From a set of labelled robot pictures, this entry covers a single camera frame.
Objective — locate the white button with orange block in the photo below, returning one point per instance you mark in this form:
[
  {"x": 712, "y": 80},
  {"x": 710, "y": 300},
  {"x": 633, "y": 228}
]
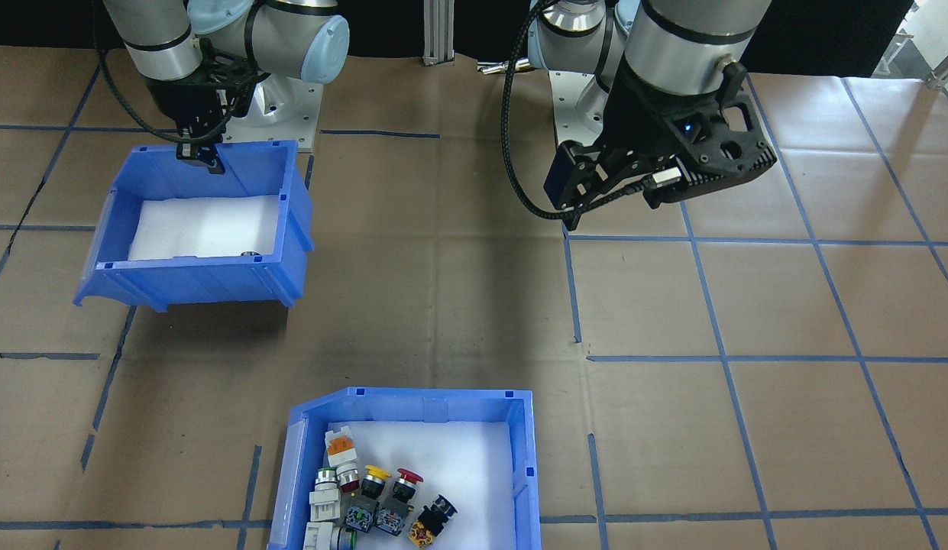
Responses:
[{"x": 341, "y": 458}]

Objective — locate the white contact block button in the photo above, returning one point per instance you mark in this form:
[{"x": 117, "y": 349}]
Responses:
[{"x": 321, "y": 536}]

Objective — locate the blue plastic bin with buttons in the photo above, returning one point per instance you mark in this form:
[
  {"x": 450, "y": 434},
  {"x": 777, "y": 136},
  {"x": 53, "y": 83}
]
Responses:
[{"x": 527, "y": 473}]

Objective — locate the small parts in bin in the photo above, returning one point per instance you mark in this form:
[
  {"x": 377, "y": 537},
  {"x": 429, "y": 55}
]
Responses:
[{"x": 466, "y": 466}]

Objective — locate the yellow mushroom push button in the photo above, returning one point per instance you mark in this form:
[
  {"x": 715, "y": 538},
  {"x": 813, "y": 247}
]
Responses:
[{"x": 369, "y": 493}]

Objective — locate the white foam bin liner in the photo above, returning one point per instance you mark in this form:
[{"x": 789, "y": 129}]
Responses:
[{"x": 202, "y": 225}]

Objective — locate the red mushroom push button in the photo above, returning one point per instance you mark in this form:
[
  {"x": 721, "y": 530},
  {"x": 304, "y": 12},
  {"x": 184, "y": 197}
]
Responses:
[{"x": 401, "y": 496}]

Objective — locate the blue plastic bin with capacitors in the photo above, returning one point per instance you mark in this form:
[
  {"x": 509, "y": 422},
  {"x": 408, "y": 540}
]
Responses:
[{"x": 191, "y": 286}]

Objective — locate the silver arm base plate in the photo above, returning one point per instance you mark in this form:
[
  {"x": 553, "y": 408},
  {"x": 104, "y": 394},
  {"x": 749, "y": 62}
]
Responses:
[
  {"x": 567, "y": 126},
  {"x": 294, "y": 118}
]

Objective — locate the black button with yellow base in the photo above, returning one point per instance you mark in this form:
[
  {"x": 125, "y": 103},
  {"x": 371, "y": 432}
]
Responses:
[{"x": 434, "y": 521}]

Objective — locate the silver metal bolt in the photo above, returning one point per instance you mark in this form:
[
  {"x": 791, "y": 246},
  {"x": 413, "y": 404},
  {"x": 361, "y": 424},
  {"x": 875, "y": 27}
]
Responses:
[{"x": 504, "y": 67}]

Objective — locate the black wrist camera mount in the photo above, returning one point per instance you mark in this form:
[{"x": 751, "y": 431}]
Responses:
[
  {"x": 235, "y": 75},
  {"x": 729, "y": 153}
]

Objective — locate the green button with white block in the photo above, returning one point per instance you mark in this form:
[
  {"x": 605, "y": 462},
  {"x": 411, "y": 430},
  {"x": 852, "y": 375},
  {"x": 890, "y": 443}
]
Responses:
[{"x": 325, "y": 496}]

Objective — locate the aluminium profile bar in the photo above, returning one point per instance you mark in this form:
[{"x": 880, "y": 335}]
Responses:
[{"x": 943, "y": 72}]

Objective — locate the aluminium frame post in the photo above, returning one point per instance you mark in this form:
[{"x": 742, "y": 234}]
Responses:
[{"x": 438, "y": 30}]

